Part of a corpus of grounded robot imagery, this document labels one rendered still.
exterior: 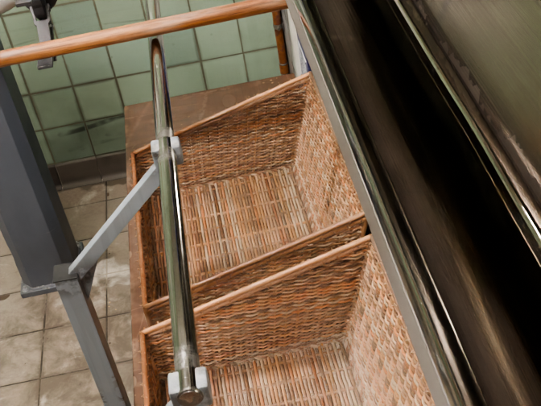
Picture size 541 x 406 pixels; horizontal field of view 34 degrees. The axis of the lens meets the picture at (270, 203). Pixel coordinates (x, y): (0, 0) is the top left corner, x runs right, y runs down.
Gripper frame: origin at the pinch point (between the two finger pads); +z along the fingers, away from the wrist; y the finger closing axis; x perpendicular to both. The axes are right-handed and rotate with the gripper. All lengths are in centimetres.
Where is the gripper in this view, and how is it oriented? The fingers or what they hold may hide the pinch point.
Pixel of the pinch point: (35, 34)
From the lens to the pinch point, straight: 177.6
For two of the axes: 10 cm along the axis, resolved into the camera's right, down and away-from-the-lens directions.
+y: 1.3, 7.6, 6.4
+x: -9.8, 2.0, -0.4
